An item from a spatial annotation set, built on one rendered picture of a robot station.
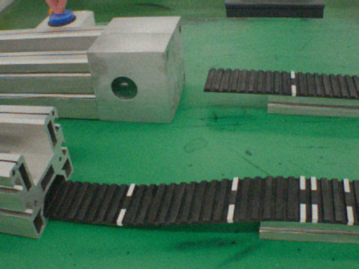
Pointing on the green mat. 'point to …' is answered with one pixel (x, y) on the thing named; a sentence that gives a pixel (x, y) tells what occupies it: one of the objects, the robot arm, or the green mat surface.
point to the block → (139, 69)
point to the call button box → (84, 18)
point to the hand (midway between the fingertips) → (58, 8)
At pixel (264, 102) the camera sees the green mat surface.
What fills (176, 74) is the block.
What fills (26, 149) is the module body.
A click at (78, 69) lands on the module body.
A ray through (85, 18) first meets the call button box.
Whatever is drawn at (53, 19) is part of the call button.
